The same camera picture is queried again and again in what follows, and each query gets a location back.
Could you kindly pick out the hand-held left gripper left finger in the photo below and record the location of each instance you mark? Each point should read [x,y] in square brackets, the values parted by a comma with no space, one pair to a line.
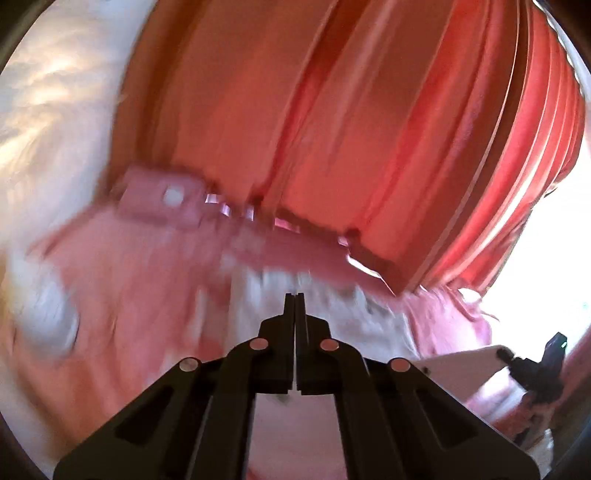
[276,350]

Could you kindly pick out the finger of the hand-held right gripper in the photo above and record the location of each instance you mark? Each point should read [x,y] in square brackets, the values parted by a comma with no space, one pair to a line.
[461,374]

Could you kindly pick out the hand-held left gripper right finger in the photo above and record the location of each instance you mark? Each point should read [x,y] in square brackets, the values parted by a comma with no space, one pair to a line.
[311,350]

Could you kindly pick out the grey knitted garment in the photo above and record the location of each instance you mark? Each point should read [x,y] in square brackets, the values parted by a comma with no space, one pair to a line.
[323,295]

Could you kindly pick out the pink fleece blanket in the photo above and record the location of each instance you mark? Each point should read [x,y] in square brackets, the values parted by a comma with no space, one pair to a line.
[138,295]

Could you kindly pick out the pink pillow with white dot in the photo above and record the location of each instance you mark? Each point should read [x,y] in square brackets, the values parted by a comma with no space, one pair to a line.
[157,198]

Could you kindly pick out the orange curtain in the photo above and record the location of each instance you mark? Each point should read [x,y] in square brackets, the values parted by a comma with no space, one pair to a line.
[332,115]

